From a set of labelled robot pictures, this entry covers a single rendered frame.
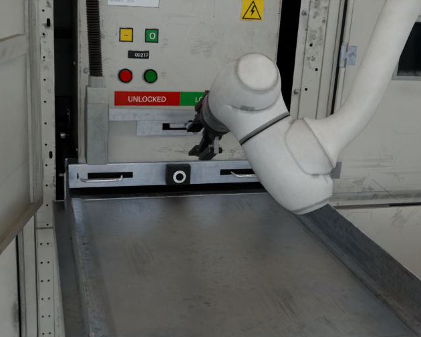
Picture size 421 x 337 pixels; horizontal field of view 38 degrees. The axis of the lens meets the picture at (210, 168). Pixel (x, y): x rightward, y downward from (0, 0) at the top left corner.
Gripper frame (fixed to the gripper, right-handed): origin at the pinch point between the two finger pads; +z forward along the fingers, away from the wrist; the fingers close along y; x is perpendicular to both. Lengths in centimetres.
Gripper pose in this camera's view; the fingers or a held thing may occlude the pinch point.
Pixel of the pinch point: (197, 138)
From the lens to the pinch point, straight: 138.9
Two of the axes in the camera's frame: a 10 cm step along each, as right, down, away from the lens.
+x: 9.6, -0.2, 2.7
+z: -2.6, 2.1, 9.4
